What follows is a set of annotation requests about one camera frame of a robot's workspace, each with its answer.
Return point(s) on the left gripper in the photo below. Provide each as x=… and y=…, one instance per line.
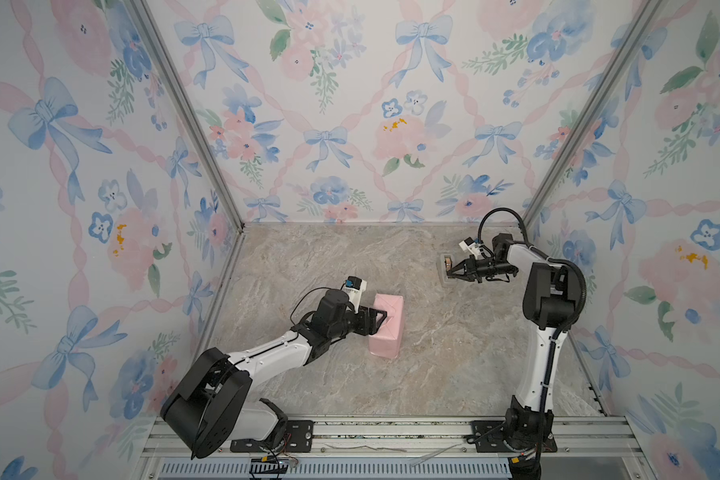
x=372, y=326

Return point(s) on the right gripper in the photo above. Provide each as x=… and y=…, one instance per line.
x=467, y=266

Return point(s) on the purple wrapping paper sheet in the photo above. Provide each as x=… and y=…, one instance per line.
x=386, y=343

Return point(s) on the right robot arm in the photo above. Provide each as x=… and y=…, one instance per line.
x=553, y=300

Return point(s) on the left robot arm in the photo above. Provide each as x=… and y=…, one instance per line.
x=210, y=405

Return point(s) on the beige tape dispenser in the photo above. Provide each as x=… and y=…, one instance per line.
x=444, y=264

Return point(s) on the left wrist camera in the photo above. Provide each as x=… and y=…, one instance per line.
x=355, y=287

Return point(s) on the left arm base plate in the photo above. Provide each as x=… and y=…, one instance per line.
x=292, y=436

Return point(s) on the white slotted cable duct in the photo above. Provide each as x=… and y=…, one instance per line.
x=337, y=468

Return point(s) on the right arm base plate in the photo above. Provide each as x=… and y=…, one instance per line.
x=493, y=436

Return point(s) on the aluminium front rail frame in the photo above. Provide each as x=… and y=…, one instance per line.
x=581, y=447

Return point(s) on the right aluminium corner post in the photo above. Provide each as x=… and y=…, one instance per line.
x=635, y=34

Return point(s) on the aluminium corner post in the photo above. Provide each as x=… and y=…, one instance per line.
x=155, y=45
x=635, y=34

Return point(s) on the left aluminium corner post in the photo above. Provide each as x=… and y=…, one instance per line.
x=155, y=45

